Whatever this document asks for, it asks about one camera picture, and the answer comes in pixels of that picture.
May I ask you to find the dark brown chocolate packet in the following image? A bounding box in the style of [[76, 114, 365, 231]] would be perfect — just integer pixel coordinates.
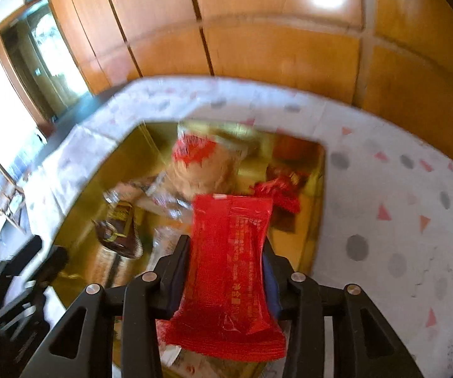
[[93, 201, 144, 259]]

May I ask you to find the small white snack packet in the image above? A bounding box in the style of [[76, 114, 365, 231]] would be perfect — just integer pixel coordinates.
[[160, 346, 257, 378]]

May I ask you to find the yellow-edged clear snack packet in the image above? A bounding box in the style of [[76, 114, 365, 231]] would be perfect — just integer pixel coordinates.
[[103, 176, 193, 223]]

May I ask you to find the red snack packet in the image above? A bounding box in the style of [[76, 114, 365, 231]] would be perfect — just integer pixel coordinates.
[[161, 195, 286, 362]]

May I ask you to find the round cake clear packet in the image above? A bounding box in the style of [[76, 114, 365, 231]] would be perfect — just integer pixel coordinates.
[[163, 125, 249, 201]]

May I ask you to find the red foil candy packet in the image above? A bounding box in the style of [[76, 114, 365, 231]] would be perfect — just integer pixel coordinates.
[[250, 165, 309, 214]]

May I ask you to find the wooden chair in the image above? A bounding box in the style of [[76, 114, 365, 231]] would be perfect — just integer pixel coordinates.
[[0, 163, 25, 233]]

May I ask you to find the gold tin box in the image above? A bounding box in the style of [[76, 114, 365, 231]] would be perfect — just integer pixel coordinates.
[[50, 120, 327, 378]]

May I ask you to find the patterned white tablecloth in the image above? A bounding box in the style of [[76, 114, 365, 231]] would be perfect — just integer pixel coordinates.
[[24, 77, 453, 377]]

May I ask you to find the wooden door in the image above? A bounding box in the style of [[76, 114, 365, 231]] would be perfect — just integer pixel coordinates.
[[0, 0, 91, 131]]

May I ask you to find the wooden wall cabinet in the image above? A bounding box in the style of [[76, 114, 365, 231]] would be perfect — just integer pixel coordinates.
[[50, 0, 453, 159]]

